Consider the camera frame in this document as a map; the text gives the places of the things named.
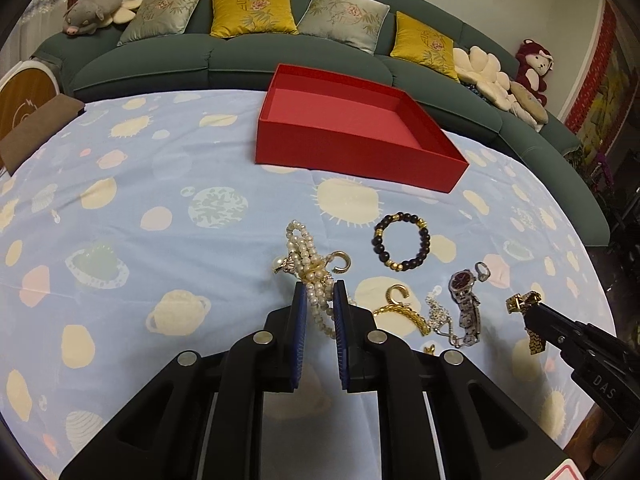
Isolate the gold hoop earring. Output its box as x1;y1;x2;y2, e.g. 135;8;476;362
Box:
326;250;352;274

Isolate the white pearl bracelet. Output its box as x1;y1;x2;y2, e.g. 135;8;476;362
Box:
272;219;339;340

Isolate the black and gold bead bracelet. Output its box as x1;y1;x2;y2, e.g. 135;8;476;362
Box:
371;212;433;272

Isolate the gold chain bracelet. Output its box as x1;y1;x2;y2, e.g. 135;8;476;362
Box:
372;284;436;356

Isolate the silver chain pendant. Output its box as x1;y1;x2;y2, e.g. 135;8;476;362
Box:
425;285;460;347

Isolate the gold wristwatch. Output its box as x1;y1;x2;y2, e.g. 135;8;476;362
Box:
506;290;546;356

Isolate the silver wristwatch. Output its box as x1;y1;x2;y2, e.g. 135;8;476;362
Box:
448;269;480;349

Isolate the red jewelry box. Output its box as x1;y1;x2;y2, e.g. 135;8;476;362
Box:
255;64;469;193

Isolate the blue planet print tablecloth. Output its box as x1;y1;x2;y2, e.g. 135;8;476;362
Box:
1;90;613;479

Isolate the brown round plush cushion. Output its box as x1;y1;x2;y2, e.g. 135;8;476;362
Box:
510;81;549;128

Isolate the right yellow floral cushion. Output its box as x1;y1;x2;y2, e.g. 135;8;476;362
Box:
390;11;459;82

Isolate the yellow floral cushion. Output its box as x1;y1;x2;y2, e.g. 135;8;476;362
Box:
390;11;459;82
209;0;298;39

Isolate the white flower shaped cushion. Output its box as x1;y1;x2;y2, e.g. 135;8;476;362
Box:
452;46;514;112

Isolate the right grey floral cushion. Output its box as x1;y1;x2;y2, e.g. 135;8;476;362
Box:
297;0;390;54

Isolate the grey floral cushion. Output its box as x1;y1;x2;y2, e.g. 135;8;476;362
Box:
297;0;390;54
117;0;200;47

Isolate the left yellow floral cushion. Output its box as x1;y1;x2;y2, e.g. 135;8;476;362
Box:
209;0;298;39

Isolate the red monkey plush toy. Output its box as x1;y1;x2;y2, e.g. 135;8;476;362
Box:
515;38;554;106

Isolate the left grey floral cushion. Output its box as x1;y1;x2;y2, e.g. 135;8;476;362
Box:
117;0;200;47

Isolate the green sectional sofa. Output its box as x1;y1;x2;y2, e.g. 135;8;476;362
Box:
36;0;610;247

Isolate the white round wooden device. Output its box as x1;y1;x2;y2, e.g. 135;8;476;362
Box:
0;60;60;138

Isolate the grey pig plush toy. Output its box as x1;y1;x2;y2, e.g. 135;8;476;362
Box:
63;0;124;37

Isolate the red wall hanging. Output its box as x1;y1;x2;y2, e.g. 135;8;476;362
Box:
564;0;617;134

